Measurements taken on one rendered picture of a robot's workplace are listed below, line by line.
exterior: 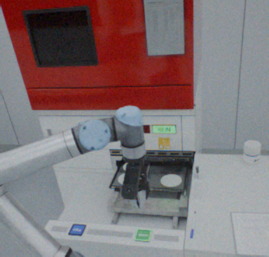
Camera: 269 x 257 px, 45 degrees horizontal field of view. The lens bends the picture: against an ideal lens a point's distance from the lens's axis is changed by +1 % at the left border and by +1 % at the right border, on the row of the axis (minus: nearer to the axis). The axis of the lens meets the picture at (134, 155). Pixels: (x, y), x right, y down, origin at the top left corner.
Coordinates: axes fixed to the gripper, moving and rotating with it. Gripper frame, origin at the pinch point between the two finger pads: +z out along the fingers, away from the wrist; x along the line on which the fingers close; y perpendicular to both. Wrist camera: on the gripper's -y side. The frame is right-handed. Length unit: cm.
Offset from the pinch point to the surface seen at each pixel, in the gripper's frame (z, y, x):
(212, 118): 67, 207, -22
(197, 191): 10.6, 23.4, -18.3
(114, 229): 14.7, 2.8, 11.6
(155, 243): 14.7, -2.2, -4.9
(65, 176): 32, 59, 60
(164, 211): 22.9, 23.9, -4.1
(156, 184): 20.7, 39.8, 1.7
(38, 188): 111, 142, 142
